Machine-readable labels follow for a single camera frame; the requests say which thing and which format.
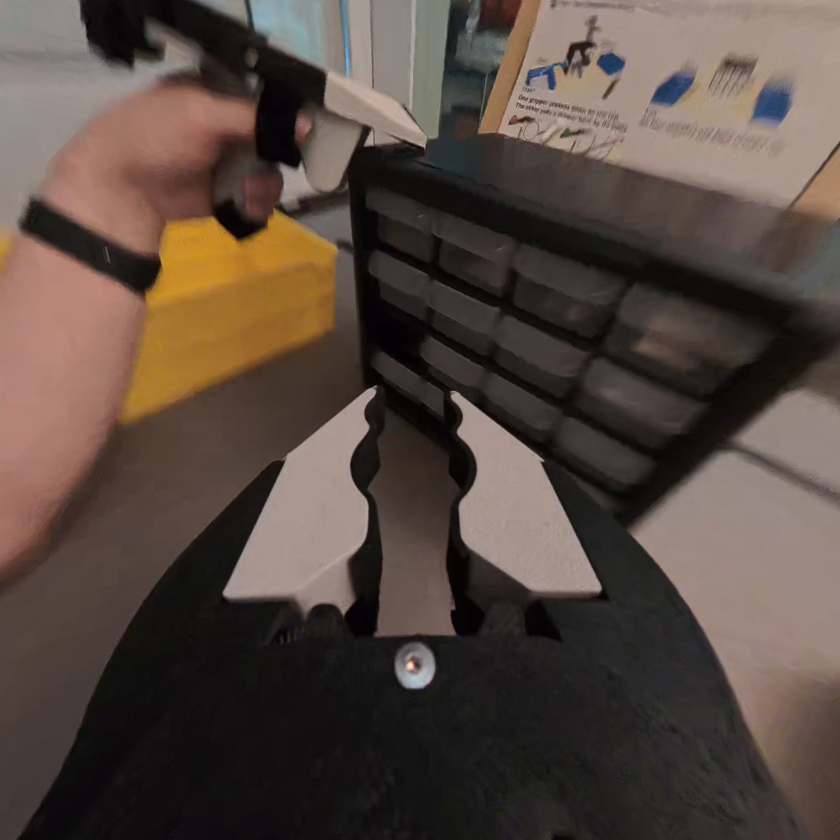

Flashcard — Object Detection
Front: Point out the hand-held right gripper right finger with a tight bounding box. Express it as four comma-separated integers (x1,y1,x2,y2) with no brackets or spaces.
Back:
445,391,605,636

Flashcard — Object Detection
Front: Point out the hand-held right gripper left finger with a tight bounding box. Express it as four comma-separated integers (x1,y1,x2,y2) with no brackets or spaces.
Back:
223,386,387,636

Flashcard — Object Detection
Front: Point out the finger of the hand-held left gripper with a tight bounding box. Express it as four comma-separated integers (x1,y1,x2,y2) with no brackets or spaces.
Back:
324,69,429,150

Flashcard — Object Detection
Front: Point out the black drawer cabinet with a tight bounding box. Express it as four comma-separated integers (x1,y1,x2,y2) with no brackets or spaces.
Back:
348,134,840,526

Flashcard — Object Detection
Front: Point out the yellow storage bin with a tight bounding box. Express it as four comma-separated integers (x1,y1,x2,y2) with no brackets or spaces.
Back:
121,210,340,425

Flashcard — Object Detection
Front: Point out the person's left forearm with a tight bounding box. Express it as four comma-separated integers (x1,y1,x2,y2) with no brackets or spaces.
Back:
0,233,148,581

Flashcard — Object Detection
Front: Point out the person's left hand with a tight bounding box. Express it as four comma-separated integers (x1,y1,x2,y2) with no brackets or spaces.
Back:
39,80,260,258

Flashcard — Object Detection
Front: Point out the instruction poster on board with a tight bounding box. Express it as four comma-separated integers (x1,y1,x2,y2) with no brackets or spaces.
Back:
478,0,840,221

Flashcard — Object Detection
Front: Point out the printed instruction poster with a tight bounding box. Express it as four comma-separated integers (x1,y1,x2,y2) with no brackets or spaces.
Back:
497,0,840,206

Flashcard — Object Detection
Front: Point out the black wrist strap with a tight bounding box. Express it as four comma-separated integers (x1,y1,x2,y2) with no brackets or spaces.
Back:
18,197,163,295

